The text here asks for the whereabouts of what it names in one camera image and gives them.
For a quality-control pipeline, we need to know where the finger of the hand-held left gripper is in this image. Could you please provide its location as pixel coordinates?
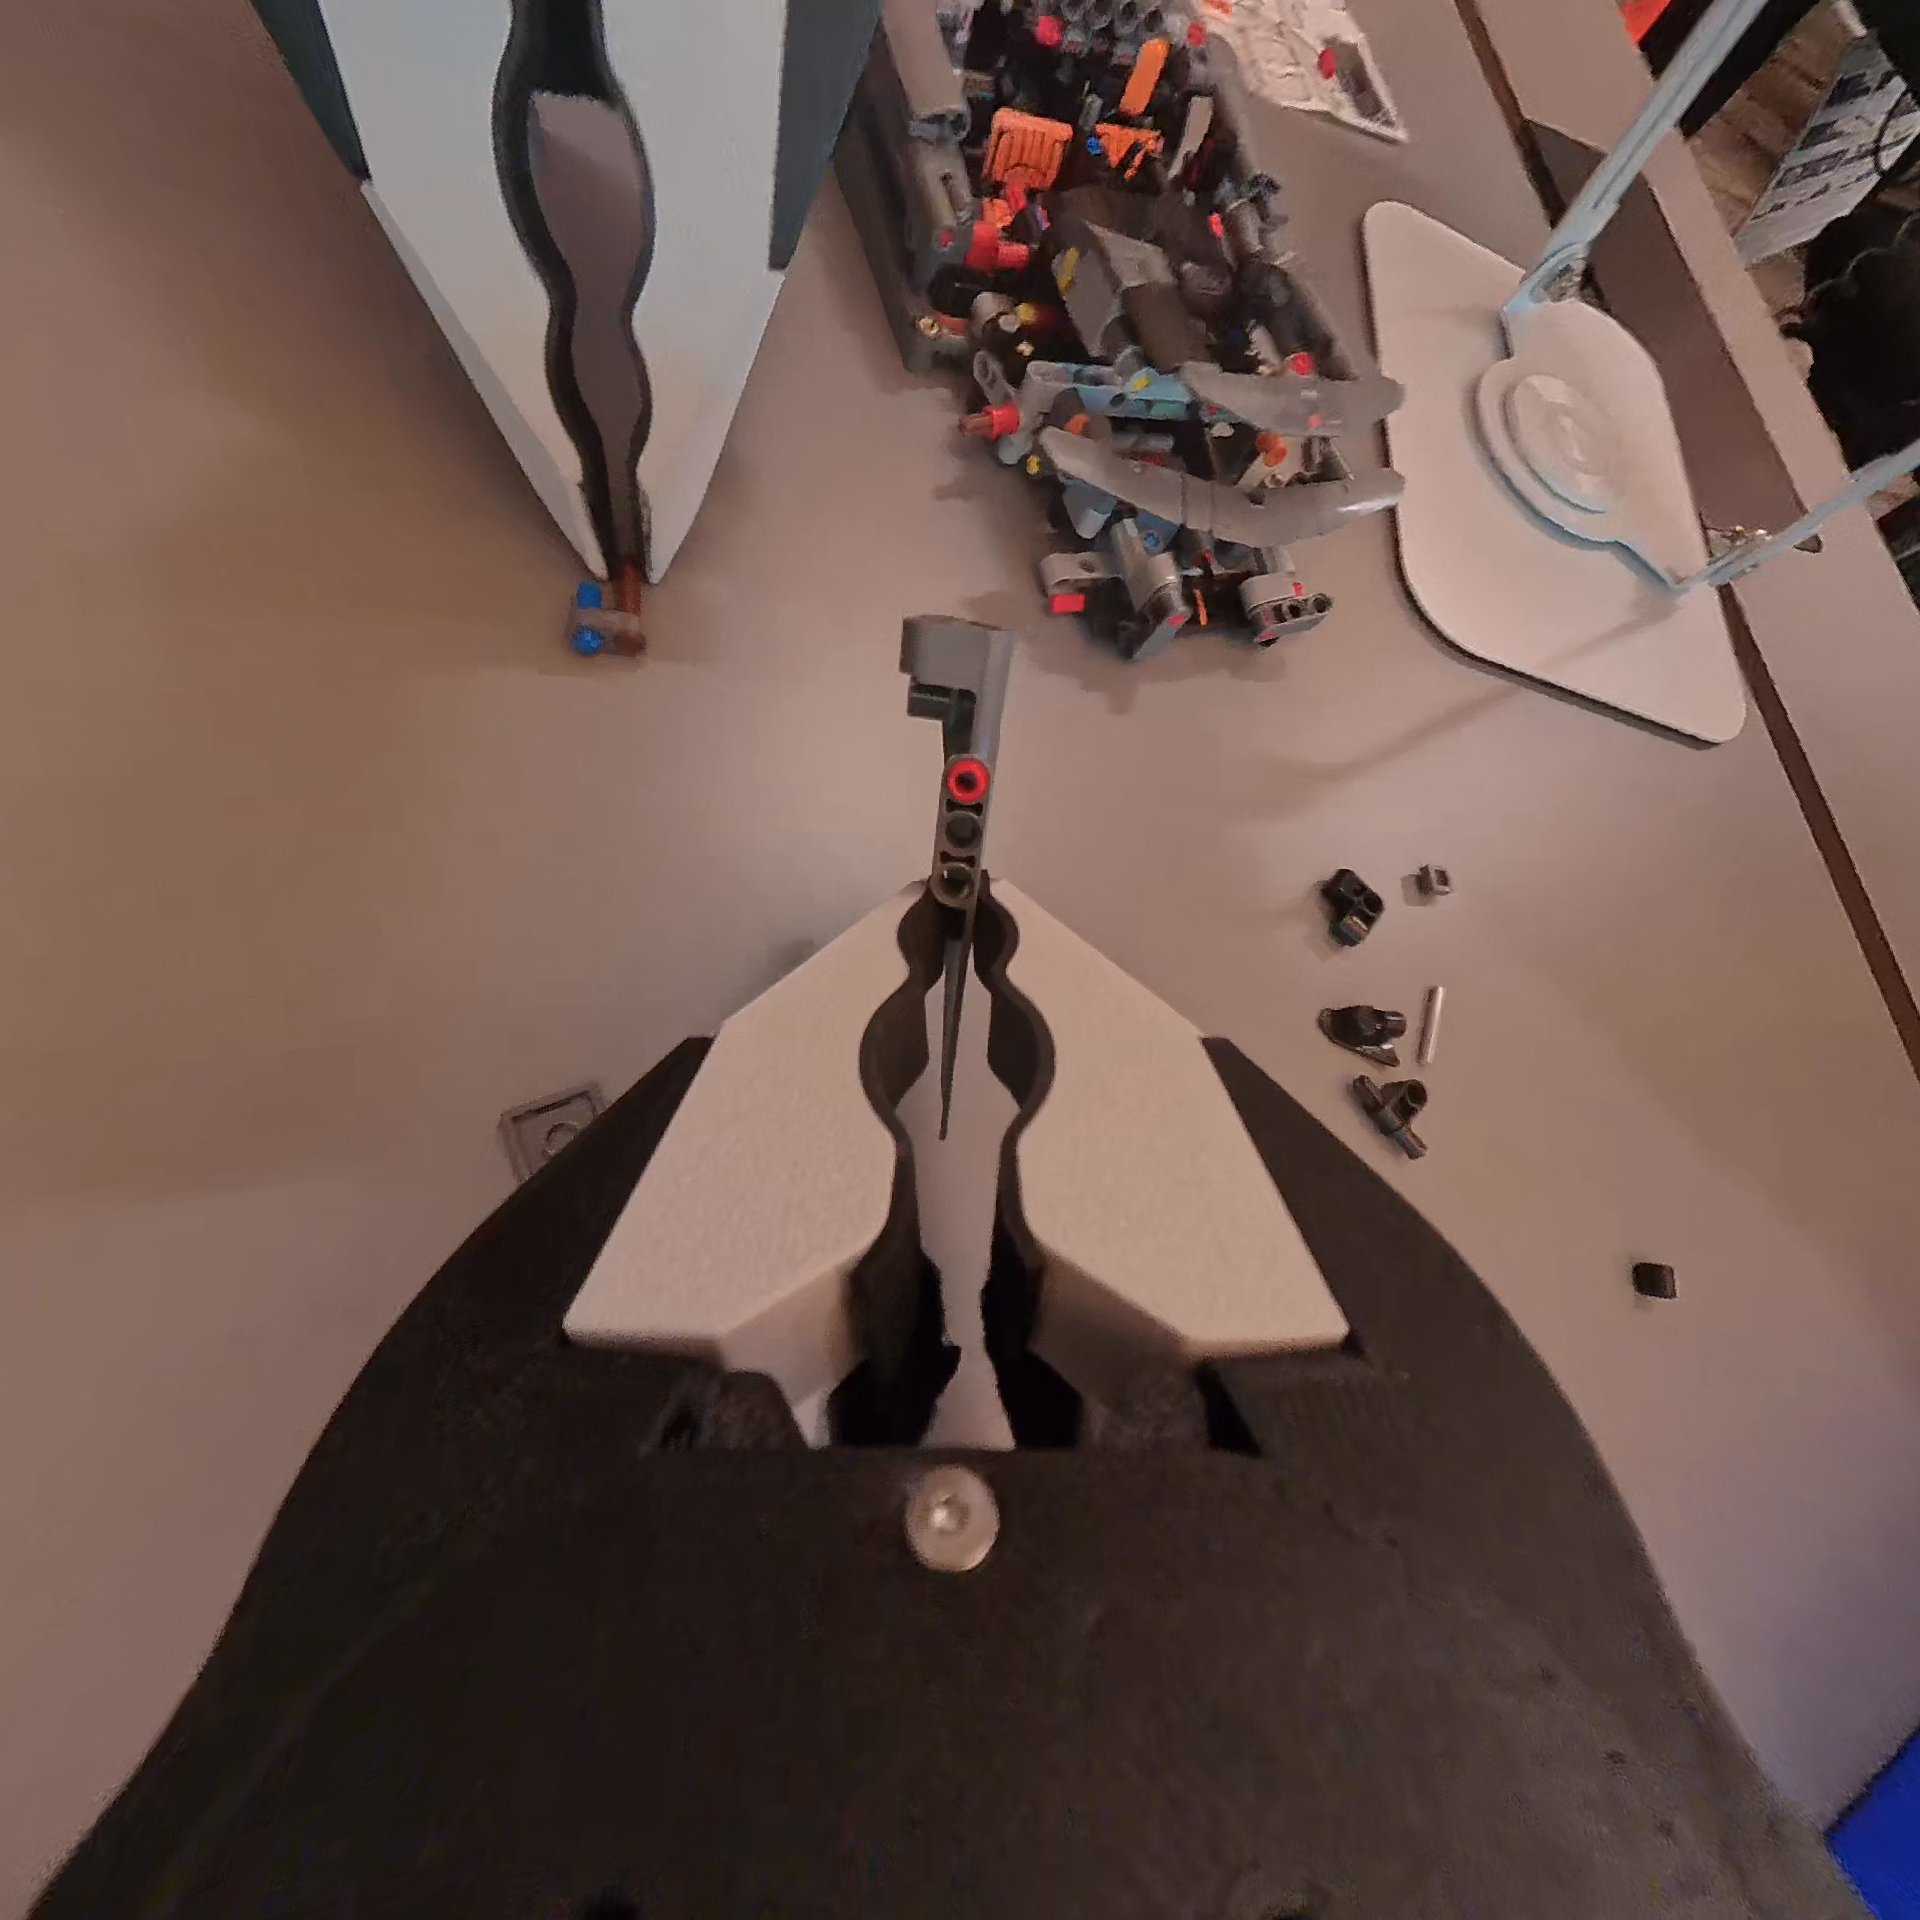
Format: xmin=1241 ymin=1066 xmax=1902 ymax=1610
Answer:
xmin=597 ymin=0 xmax=798 ymax=587
xmin=323 ymin=0 xmax=651 ymax=584

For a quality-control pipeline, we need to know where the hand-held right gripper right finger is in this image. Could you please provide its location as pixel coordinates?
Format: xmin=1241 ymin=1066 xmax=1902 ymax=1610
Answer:
xmin=969 ymin=873 xmax=1353 ymax=1407

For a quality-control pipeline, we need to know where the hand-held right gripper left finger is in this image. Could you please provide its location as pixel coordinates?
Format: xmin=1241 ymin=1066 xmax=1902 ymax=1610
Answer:
xmin=565 ymin=876 xmax=959 ymax=1416

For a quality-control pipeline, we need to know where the blue plastic bin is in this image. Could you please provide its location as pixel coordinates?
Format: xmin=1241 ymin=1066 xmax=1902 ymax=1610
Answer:
xmin=1818 ymin=1722 xmax=1920 ymax=1920

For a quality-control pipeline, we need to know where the white book stand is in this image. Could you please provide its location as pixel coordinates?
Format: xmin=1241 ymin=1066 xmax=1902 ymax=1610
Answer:
xmin=1358 ymin=0 xmax=1920 ymax=750

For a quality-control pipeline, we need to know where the grey lego wing panel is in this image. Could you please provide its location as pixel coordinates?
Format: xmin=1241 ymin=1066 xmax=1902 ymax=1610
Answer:
xmin=897 ymin=612 xmax=1023 ymax=1145

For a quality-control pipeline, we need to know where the grey lego car model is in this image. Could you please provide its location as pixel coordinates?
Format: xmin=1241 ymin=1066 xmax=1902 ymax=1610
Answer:
xmin=837 ymin=0 xmax=1412 ymax=665

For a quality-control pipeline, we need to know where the dark grey lego connector beam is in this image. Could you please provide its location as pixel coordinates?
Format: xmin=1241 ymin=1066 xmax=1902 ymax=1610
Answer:
xmin=930 ymin=753 xmax=998 ymax=905

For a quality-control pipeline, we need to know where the black lego plate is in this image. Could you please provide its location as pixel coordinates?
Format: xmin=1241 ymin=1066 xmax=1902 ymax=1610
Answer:
xmin=499 ymin=1081 xmax=611 ymax=1189

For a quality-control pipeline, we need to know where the lego sticker sheet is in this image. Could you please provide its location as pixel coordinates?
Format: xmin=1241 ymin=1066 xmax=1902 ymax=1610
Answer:
xmin=1192 ymin=0 xmax=1412 ymax=148

